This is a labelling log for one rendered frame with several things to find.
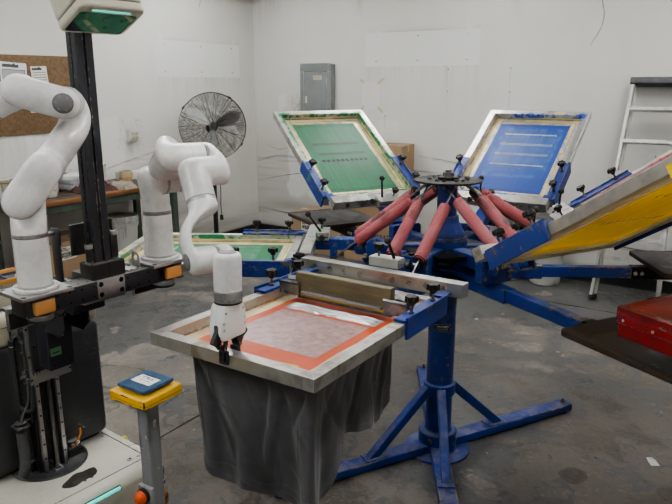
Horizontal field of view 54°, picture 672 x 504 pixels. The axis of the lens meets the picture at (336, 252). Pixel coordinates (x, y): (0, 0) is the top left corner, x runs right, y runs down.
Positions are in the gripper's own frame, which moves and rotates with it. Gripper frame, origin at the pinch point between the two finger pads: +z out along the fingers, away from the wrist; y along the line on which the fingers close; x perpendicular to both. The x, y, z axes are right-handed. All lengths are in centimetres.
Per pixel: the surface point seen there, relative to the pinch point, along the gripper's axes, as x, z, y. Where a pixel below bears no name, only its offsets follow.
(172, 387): -5.7, 5.1, 15.7
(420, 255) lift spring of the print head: 7, -9, -102
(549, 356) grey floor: 15, 94, -286
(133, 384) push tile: -12.5, 3.5, 22.4
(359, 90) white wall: -242, -75, -469
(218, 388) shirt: -12.1, 16.2, -8.0
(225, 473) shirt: -12.3, 45.4, -10.0
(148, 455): -10.7, 23.8, 20.6
